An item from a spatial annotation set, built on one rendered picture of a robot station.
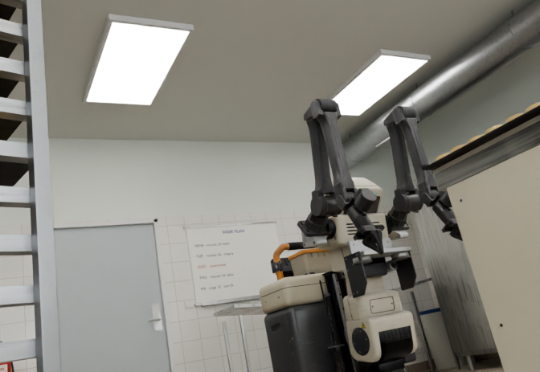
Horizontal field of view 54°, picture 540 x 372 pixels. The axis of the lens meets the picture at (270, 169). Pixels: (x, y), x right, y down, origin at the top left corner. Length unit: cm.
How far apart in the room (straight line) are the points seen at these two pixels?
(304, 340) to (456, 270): 366
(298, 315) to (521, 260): 115
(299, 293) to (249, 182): 410
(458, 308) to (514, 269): 448
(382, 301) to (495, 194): 95
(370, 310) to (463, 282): 363
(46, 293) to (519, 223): 100
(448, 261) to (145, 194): 325
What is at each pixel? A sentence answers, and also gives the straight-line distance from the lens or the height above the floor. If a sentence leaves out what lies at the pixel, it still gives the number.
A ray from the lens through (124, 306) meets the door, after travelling 550.
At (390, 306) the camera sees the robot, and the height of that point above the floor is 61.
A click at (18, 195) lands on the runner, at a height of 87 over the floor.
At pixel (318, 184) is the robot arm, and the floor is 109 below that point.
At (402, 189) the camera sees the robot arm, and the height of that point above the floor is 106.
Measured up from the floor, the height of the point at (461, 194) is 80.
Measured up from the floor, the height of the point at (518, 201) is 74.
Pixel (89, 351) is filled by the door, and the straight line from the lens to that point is 540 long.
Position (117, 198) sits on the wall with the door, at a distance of 573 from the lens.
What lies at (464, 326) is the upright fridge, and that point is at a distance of 582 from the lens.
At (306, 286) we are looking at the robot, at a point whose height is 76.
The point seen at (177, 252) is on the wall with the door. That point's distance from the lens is 571.
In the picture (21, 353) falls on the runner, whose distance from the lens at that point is 100.
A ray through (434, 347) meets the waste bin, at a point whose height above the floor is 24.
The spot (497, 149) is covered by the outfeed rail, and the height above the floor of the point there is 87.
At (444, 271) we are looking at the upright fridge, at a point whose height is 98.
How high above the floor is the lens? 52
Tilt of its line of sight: 19 degrees up
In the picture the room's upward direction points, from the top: 11 degrees counter-clockwise
